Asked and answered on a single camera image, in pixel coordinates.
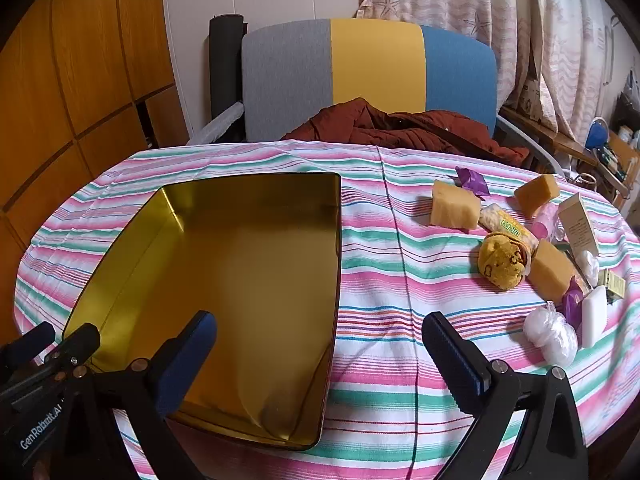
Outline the yellow sponge block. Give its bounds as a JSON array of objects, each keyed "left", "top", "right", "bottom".
[
  {"left": 515, "top": 175, "right": 561, "bottom": 218},
  {"left": 529, "top": 240, "right": 576, "bottom": 298},
  {"left": 431, "top": 180, "right": 482, "bottom": 232}
]

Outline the black rolled mat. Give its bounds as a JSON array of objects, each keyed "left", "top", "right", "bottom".
[{"left": 209, "top": 14, "right": 247, "bottom": 143}]

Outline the wooden side table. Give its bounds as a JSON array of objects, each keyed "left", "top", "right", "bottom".
[{"left": 500, "top": 105, "right": 631, "bottom": 196}]

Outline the pink starfish print curtain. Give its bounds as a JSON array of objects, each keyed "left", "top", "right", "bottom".
[{"left": 357, "top": 0, "right": 626, "bottom": 146}]

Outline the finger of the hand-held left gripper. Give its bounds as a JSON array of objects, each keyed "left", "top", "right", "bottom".
[
  {"left": 0, "top": 322, "right": 56, "bottom": 368},
  {"left": 50, "top": 323, "right": 101, "bottom": 371}
]

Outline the printed cardboard box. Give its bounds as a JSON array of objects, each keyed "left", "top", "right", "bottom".
[{"left": 520, "top": 80, "right": 546, "bottom": 121}]

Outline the tall cream cardboard box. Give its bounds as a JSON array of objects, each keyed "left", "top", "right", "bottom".
[{"left": 557, "top": 192, "right": 600, "bottom": 256}]

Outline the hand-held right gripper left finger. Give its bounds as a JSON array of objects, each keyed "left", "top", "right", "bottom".
[{"left": 75, "top": 310, "right": 218, "bottom": 480}]

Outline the gold metal tin box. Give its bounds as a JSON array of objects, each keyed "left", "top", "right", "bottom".
[{"left": 61, "top": 172, "right": 342, "bottom": 452}]

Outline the small green cardboard box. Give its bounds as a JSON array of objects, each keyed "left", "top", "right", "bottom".
[{"left": 597, "top": 268, "right": 627, "bottom": 303}]

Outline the white plastic bag bundle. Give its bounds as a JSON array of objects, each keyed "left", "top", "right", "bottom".
[{"left": 523, "top": 301, "right": 578, "bottom": 367}]

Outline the pink hair roller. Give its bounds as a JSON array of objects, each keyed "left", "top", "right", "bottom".
[{"left": 531, "top": 202, "right": 568, "bottom": 242}]

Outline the purple candy wrapper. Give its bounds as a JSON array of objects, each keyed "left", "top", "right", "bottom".
[
  {"left": 455, "top": 166, "right": 492, "bottom": 198},
  {"left": 561, "top": 280, "right": 586, "bottom": 328}
]

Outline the wooden wardrobe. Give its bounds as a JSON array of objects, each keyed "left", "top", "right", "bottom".
[{"left": 0, "top": 0, "right": 191, "bottom": 346}]

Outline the white soap block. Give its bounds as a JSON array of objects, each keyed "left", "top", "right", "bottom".
[{"left": 580, "top": 286, "right": 608, "bottom": 350}]

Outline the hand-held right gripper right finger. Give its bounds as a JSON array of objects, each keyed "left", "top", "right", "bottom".
[{"left": 421, "top": 311, "right": 591, "bottom": 480}]

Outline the grey yellow blue chair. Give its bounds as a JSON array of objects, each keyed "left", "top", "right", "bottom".
[{"left": 187, "top": 18, "right": 568, "bottom": 176}]

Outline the striped pink green tablecloth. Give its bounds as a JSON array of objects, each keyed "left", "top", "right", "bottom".
[{"left": 14, "top": 140, "right": 633, "bottom": 480}]

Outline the maroon quilted jacket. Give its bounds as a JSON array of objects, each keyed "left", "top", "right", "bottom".
[{"left": 281, "top": 97, "right": 531, "bottom": 163}]

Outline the green edged cracker packet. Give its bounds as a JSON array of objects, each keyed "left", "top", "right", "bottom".
[{"left": 479, "top": 202, "right": 540, "bottom": 256}]

